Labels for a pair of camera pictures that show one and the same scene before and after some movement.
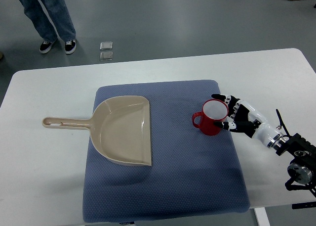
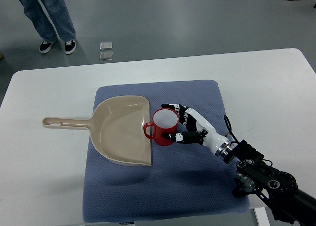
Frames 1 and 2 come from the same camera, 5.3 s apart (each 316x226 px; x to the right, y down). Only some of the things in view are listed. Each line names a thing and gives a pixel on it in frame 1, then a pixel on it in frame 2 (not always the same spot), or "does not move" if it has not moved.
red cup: x=213 y=111 -> x=166 y=121
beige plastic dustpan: x=120 y=126 does not move
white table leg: x=262 y=216 does not move
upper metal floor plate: x=106 y=45 does not move
